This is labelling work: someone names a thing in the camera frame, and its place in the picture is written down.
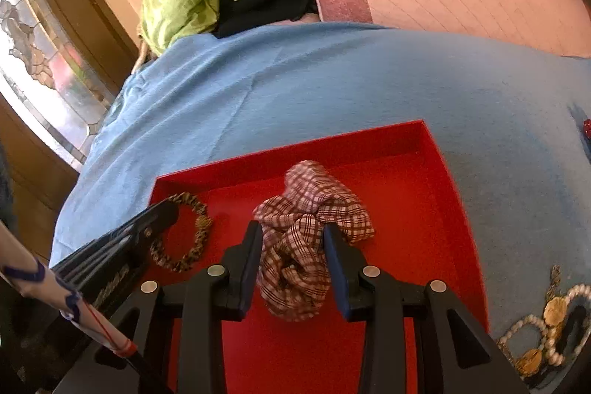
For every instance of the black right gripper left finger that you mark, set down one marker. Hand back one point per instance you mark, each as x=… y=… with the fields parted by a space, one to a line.
x=177 y=330

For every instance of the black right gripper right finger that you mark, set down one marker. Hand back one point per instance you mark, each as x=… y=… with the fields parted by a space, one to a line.
x=453 y=352

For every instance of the red plaid scrunchie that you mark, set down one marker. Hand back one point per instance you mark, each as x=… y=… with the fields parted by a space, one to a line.
x=293 y=275

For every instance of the red shallow tray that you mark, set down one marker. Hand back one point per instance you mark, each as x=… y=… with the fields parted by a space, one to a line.
x=421 y=234

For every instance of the stained glass door panel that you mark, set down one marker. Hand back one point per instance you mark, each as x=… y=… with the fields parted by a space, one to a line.
x=48 y=83

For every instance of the light blue blanket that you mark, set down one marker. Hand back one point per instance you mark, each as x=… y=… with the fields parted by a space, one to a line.
x=508 y=119

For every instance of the red polka dot bow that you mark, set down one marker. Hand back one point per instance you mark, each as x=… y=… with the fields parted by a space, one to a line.
x=587 y=129

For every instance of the black garment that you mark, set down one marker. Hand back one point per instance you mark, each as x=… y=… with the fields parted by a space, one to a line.
x=241 y=15

